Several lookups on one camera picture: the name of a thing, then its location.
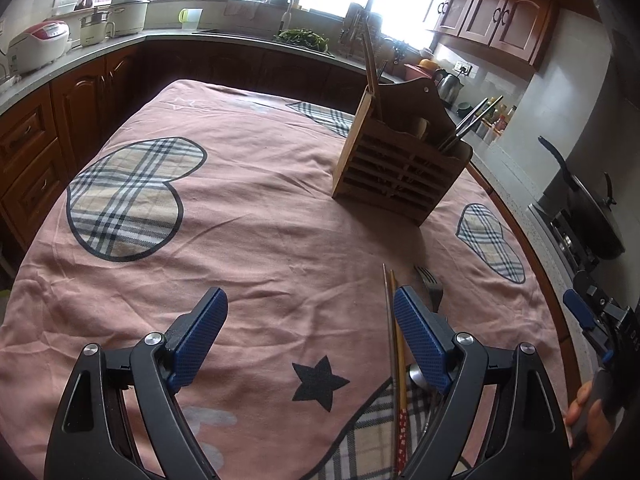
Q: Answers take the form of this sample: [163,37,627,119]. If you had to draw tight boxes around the wooden upper cabinets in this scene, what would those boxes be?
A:
[433,0,597,70]

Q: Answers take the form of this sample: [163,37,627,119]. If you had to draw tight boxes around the wooden chopstick on table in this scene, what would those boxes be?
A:
[387,270,408,478]

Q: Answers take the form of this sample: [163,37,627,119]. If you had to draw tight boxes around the green vegetables in sink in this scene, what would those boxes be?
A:
[274,28,329,53]

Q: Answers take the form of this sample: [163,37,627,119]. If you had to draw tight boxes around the small white electric pot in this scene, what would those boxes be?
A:
[80,9,115,48]

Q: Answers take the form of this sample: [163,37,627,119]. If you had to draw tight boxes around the person's right hand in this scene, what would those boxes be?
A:
[564,380,614,479]

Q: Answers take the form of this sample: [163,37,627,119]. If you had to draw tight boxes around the pink basin on counter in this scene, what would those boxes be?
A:
[405,63,439,81]

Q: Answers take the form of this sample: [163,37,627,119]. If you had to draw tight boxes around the wooden utensil holder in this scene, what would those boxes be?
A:
[332,77,473,226]

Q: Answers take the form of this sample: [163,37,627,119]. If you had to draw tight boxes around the white red rice cooker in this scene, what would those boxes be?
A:
[6,20,70,76]

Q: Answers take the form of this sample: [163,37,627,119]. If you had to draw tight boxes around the dark chopstick in holder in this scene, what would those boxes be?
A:
[362,20,383,122]

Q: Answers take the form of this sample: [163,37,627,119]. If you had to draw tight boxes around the metal spoon on table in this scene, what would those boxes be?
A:
[409,363,430,391]

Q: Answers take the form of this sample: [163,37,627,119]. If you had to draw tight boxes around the curved kitchen faucet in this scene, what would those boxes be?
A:
[267,0,294,32]

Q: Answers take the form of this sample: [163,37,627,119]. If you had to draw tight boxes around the stainless electric kettle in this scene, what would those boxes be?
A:
[433,68,463,108]

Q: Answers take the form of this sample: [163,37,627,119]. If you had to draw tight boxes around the pink tablecloth with hearts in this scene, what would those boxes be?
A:
[1,80,567,479]

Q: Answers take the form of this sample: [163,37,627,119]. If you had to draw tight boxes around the condiment bottles on counter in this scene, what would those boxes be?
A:
[474,98,518,144]

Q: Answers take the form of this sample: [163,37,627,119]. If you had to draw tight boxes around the white slow cooker pot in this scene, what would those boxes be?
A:
[105,0,149,38]

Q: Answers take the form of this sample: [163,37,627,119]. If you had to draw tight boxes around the grey metal chopstick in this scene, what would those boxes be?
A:
[382,262,398,404]

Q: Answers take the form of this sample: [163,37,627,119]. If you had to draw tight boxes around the silver fork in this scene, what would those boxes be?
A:
[414,266,444,313]

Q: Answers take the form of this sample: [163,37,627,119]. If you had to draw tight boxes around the black wok with handle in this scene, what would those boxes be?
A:
[538,136,625,260]

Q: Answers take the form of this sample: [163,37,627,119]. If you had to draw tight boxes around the gas stove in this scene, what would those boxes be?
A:
[527,203,600,276]

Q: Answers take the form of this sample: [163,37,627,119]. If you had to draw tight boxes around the green lidded plastic container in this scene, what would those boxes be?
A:
[178,8,203,32]

